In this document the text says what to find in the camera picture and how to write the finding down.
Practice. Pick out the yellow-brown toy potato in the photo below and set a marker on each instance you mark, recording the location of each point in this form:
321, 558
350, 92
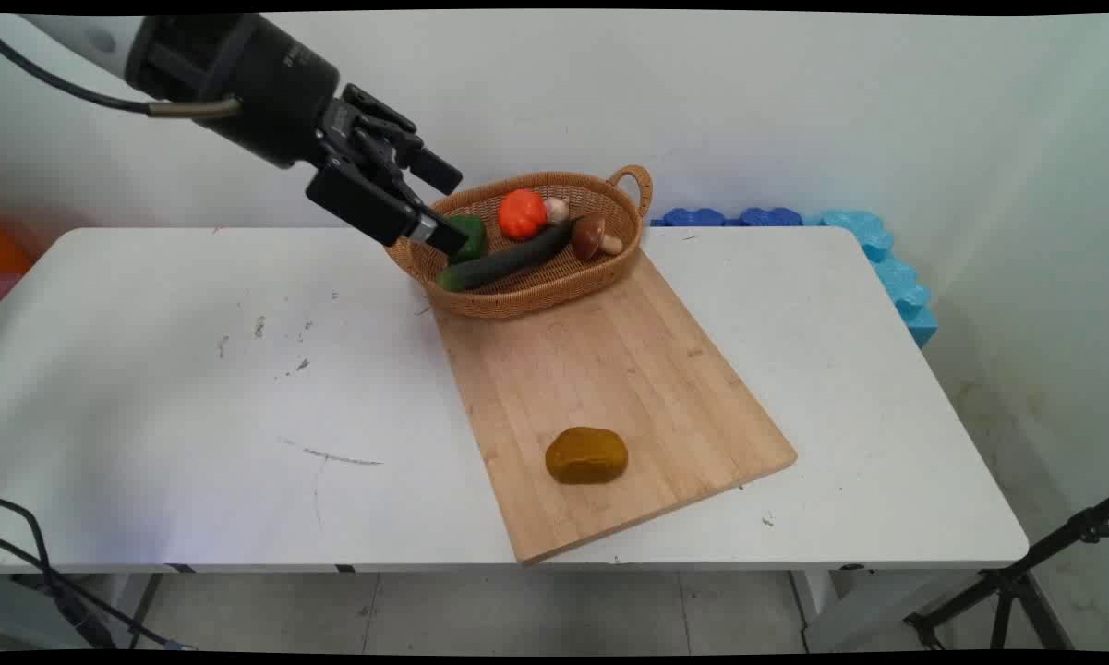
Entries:
586, 455

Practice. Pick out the orange toy pumpkin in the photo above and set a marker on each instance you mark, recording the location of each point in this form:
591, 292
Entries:
522, 214

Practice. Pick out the white toy garlic bulb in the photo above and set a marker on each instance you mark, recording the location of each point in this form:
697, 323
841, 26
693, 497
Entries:
557, 210

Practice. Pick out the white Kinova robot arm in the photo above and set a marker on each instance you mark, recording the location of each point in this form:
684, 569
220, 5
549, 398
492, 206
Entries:
65, 37

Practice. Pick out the brown toy mushroom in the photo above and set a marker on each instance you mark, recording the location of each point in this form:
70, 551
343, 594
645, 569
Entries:
588, 236

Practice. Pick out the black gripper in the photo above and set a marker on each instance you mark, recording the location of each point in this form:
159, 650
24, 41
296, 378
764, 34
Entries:
286, 92

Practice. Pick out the black tripod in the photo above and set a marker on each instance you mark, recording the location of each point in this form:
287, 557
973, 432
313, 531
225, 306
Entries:
1011, 584

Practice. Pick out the dark green toy cucumber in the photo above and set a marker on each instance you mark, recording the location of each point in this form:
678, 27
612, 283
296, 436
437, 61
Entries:
508, 261

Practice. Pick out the pink object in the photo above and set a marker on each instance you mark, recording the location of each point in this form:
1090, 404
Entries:
2, 288

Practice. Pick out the orange object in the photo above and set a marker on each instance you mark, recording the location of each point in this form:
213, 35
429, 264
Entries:
7, 251

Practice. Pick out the woven wicker basket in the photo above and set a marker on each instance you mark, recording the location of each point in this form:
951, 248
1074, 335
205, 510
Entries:
536, 288

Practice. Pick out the light blue foam tile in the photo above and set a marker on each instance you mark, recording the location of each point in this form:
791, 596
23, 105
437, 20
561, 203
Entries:
896, 277

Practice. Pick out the wooden cutting board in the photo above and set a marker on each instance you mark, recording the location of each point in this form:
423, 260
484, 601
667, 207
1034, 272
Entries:
609, 369

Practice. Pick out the green toy bell pepper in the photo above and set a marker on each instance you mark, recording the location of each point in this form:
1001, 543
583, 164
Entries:
474, 243

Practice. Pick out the dark table leg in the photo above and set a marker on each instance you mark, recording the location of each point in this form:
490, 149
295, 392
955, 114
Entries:
145, 610

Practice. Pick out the dark blue foam tile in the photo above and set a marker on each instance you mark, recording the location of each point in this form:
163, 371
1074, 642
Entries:
770, 217
693, 218

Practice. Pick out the white table leg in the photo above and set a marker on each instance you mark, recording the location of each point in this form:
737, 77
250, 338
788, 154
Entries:
811, 605

